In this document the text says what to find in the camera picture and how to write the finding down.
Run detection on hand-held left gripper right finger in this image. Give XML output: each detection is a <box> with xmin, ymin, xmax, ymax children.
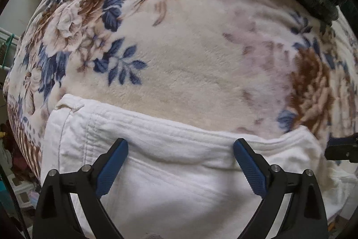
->
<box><xmin>233</xmin><ymin>138</ymin><xmax>328</xmax><ymax>239</ymax></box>

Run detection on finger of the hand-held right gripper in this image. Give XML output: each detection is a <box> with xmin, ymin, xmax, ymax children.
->
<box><xmin>324</xmin><ymin>136</ymin><xmax>358</xmax><ymax>163</ymax></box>

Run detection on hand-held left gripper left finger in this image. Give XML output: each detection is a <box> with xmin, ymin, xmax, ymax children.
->
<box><xmin>32</xmin><ymin>138</ymin><xmax>129</xmax><ymax>239</ymax></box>

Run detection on white pants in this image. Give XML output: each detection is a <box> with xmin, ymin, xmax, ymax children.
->
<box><xmin>40</xmin><ymin>94</ymin><xmax>340</xmax><ymax>239</ymax></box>

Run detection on floral fleece blanket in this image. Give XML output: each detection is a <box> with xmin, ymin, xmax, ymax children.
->
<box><xmin>3</xmin><ymin>0</ymin><xmax>358</xmax><ymax>217</ymax></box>

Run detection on white wire rack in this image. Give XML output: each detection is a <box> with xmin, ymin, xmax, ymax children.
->
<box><xmin>0</xmin><ymin>28</ymin><xmax>21</xmax><ymax>71</ymax></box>

